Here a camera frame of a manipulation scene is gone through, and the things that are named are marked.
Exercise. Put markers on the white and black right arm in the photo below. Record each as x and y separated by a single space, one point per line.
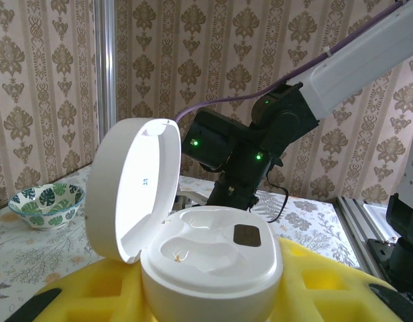
354 57

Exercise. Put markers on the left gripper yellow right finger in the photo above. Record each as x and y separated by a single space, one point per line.
327 288

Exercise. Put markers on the leaf pattern bowl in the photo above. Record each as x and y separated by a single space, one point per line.
45 214

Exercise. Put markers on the aluminium frame post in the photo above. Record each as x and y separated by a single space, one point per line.
106 67

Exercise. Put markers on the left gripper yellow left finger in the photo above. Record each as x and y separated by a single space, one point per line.
92 295

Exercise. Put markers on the white round earbud case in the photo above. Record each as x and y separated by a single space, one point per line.
220 278

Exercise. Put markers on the aluminium table side rail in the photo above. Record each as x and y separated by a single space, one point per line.
360 228

